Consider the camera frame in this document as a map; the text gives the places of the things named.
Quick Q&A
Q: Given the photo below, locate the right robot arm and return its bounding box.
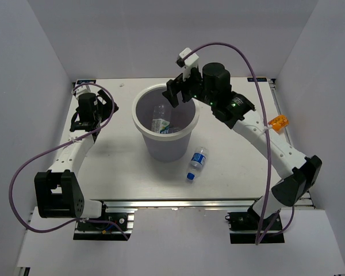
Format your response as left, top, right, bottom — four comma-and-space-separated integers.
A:
163, 63, 322, 229

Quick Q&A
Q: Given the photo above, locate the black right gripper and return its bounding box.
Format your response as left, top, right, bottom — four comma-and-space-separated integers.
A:
162, 65, 216, 108

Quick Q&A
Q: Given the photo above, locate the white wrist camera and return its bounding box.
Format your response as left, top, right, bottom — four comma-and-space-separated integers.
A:
72, 84, 91, 96
177, 48, 199, 81

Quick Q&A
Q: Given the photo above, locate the orange juice bottle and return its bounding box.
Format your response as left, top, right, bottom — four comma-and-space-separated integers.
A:
269, 114, 289, 133

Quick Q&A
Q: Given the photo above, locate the aluminium table edge rail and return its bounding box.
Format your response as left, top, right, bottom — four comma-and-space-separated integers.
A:
269, 78, 293, 145

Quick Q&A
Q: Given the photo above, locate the black xdof sticker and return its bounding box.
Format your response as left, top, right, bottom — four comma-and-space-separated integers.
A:
247, 77, 267, 82
76, 79, 96, 85

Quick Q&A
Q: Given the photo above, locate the front aluminium rail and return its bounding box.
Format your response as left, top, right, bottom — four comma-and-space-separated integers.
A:
103, 199, 254, 208

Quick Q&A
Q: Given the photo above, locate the clear unlabelled plastic bottle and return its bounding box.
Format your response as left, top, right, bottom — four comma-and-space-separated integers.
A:
168, 126, 182, 134

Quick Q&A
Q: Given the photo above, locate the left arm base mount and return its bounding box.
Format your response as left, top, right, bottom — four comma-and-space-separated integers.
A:
73, 208, 136, 241

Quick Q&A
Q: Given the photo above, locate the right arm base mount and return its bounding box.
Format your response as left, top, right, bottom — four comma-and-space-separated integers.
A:
225, 212, 285, 244

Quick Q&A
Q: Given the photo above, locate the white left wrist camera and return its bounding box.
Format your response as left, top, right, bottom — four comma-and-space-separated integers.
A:
72, 84, 91, 96

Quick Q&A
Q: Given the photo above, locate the black XDOF sticker right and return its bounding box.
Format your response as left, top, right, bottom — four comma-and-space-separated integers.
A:
247, 77, 267, 82

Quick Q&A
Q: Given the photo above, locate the blue label water bottle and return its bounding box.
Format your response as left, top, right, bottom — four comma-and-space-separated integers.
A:
186, 147, 209, 182

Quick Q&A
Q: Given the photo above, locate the white plastic bin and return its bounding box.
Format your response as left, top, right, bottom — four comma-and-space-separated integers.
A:
132, 84, 200, 162

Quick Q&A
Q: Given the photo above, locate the black XDOF sticker left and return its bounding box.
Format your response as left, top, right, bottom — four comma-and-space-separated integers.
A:
76, 79, 96, 85

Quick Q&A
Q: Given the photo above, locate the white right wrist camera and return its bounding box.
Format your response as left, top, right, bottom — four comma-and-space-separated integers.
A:
177, 48, 199, 81

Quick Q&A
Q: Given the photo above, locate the green label water bottle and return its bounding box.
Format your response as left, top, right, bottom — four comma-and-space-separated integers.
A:
151, 104, 171, 134

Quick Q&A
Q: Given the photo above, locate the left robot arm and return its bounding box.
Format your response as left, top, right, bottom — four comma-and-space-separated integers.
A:
34, 86, 118, 229

